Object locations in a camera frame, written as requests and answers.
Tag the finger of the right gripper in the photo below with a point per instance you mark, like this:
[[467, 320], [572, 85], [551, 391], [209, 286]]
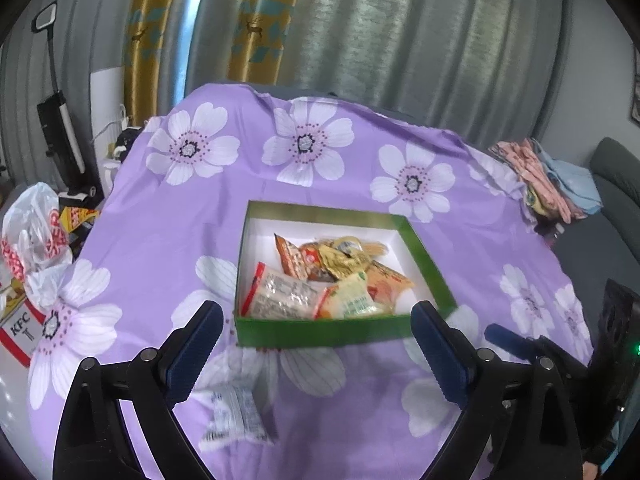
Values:
[[512, 343]]

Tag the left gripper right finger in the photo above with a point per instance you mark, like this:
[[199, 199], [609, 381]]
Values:
[[472, 379]]

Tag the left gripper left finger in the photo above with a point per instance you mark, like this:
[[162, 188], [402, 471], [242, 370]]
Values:
[[160, 378]]

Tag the white printed snack bag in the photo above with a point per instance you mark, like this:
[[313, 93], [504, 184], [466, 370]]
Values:
[[235, 387]]

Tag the orange snack bag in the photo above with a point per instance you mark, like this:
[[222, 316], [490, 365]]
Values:
[[386, 285]]

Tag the red edged snack packet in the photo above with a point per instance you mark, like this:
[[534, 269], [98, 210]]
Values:
[[274, 295]]

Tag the green yellow snack bag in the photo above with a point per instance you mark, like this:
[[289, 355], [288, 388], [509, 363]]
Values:
[[349, 298]]

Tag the grey sofa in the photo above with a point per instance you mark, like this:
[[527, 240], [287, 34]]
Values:
[[605, 246]]

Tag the kfc paper box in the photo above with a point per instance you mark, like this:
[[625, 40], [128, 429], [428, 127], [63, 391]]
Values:
[[21, 324]]

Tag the folded pink clothes pile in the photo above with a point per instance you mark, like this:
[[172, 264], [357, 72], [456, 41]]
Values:
[[555, 189]]

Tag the orange triangular snack packet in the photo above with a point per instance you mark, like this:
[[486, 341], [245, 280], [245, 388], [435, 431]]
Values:
[[292, 260]]

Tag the yellow candy wrappers pile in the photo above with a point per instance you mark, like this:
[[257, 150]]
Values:
[[334, 259]]

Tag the green cardboard box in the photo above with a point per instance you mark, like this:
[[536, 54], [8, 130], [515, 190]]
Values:
[[303, 224]]

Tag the white plastic shopping bag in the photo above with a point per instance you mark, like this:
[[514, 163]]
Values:
[[34, 245]]

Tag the black upright vacuum cleaner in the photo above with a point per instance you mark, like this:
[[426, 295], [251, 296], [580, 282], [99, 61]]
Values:
[[57, 127]]

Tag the grey curtain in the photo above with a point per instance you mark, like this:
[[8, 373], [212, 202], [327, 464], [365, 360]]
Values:
[[486, 69]]

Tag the gold patterned curtain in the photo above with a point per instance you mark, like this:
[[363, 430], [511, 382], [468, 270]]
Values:
[[176, 46]]

